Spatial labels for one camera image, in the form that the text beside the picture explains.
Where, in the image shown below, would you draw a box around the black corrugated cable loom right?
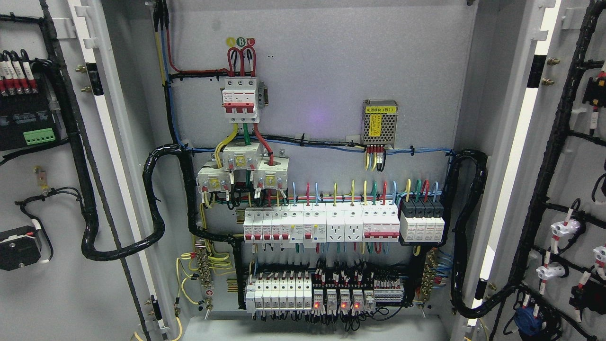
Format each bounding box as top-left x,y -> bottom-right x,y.
440,150 -> 517,319

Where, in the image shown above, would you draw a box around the black surge protector modules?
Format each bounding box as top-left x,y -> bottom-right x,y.
400,199 -> 445,246

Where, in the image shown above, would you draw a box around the black corrugated cable loom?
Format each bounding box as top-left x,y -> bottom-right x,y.
80,144 -> 242,262
440,150 -> 517,319

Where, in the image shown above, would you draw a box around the black corrugated cable loom left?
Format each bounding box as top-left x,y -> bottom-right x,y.
80,144 -> 242,262

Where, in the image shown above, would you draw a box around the white current transformer blocks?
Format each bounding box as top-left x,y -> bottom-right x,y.
196,142 -> 290,194

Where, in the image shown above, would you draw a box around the white socket breaker row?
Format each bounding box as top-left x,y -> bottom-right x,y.
244,202 -> 400,247

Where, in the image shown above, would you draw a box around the white lower breaker row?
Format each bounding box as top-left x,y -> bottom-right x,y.
245,271 -> 314,314

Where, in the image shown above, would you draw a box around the black digital power meter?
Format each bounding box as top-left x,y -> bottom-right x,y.
0,73 -> 60,151

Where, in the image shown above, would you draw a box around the black relay terminal row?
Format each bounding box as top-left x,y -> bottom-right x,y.
312,262 -> 406,316

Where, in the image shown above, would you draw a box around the red three-pole main breaker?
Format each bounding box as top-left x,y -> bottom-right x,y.
222,76 -> 268,124

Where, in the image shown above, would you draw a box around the perforated metal power supply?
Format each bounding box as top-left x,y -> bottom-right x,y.
361,99 -> 399,145

